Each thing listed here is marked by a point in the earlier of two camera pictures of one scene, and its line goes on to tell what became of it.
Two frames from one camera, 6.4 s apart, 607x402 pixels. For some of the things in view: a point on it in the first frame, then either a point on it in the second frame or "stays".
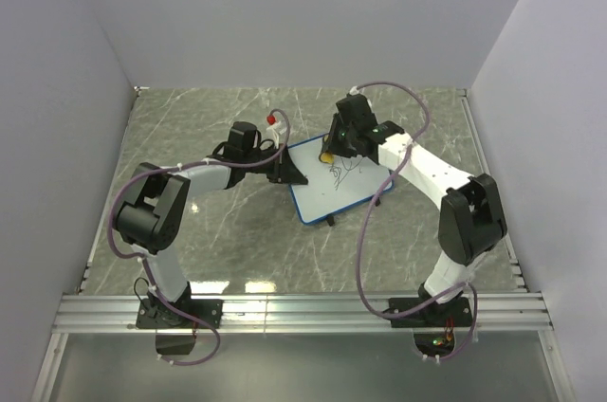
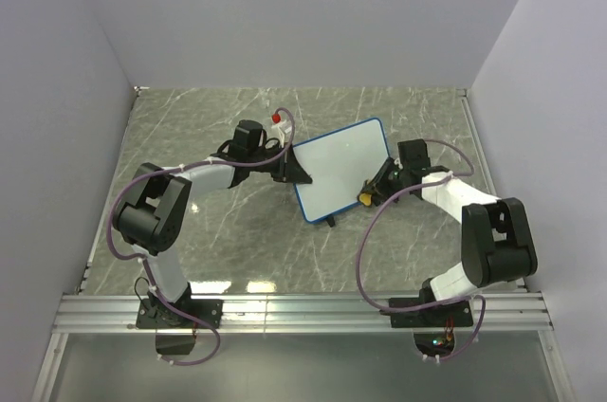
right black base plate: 453,314 stays
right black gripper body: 348,136 -> 395,180
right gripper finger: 343,150 -> 382,194
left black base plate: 152,315 stays
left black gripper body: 272,169 stays
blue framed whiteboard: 333,188 stays
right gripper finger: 331,141 -> 379,176
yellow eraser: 327,157 -> 365,198
